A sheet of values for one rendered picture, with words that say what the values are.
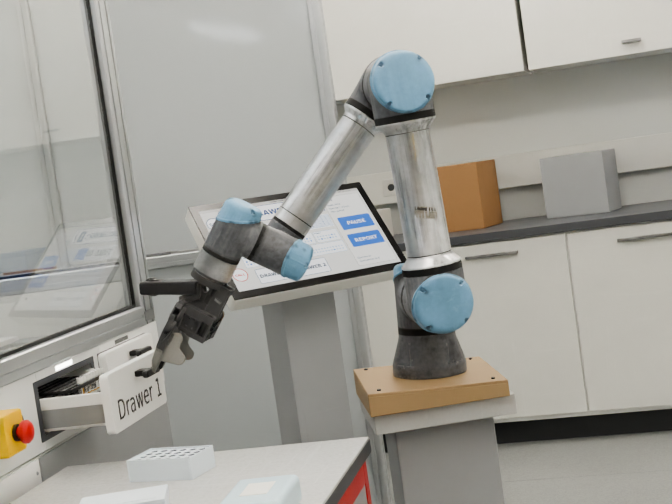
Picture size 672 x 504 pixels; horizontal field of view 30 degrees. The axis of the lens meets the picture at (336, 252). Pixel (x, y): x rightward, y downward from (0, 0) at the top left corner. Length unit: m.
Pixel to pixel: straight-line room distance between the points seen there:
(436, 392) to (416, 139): 0.49
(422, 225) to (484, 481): 0.54
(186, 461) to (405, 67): 0.81
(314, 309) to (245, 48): 1.12
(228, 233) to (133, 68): 1.96
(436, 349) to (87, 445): 0.72
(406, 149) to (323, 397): 1.12
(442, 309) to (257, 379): 1.86
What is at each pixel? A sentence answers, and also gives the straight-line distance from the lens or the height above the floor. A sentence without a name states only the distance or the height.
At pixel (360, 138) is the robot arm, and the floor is 1.29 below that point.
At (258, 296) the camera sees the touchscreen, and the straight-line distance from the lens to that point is 3.09.
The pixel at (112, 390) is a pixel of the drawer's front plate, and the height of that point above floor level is 0.90.
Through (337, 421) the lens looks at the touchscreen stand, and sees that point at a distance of 3.33.
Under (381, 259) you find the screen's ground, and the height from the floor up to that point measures 0.99.
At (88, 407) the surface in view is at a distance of 2.36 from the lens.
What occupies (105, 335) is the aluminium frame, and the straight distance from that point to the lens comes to 2.71.
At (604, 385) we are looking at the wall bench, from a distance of 5.24.
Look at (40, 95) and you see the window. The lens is 2.62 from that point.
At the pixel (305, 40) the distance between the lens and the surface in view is 4.03.
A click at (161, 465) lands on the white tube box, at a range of 2.16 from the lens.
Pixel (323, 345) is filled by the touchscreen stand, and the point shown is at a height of 0.79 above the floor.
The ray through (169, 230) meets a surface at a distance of 4.19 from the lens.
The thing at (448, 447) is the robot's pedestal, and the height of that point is 0.67.
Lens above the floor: 1.23
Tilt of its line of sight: 4 degrees down
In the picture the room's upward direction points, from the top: 8 degrees counter-clockwise
